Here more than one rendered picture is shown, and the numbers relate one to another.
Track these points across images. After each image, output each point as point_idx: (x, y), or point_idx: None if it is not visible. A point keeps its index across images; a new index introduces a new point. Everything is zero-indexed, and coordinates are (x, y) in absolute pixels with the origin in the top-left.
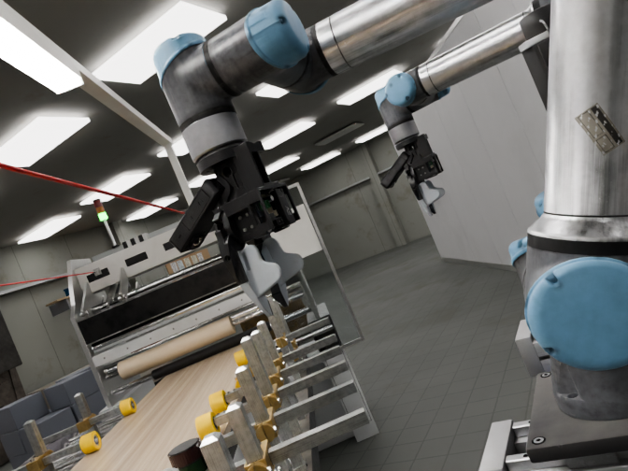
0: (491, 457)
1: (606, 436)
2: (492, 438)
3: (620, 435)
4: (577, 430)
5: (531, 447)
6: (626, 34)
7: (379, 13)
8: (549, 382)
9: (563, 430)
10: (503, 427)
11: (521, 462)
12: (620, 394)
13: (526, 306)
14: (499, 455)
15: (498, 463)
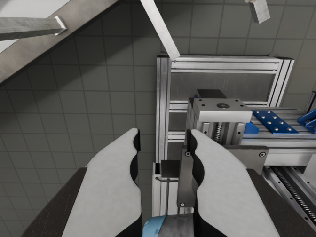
0: (211, 115)
1: (180, 175)
2: (231, 114)
3: (180, 179)
4: (190, 167)
5: (183, 151)
6: None
7: None
8: (249, 156)
9: (193, 162)
10: (241, 118)
11: (202, 130)
12: (194, 191)
13: None
14: (211, 120)
15: (204, 120)
